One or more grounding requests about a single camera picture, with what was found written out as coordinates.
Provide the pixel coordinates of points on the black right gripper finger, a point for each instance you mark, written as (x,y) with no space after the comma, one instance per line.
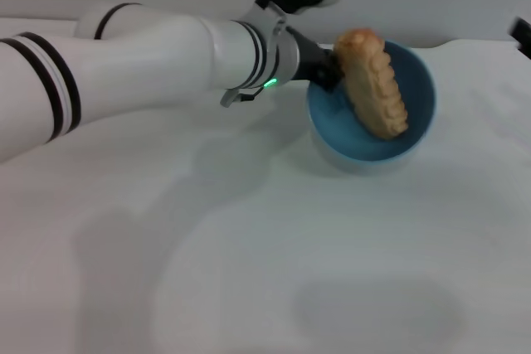
(523,35)

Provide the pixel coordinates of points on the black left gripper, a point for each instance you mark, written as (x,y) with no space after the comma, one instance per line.
(307,61)

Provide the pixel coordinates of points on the golden ridged bread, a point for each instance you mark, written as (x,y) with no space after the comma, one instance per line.
(373,80)

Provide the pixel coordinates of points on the blue bowl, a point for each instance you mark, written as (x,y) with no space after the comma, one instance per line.
(415,93)

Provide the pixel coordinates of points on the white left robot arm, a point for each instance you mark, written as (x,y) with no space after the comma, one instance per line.
(166,64)

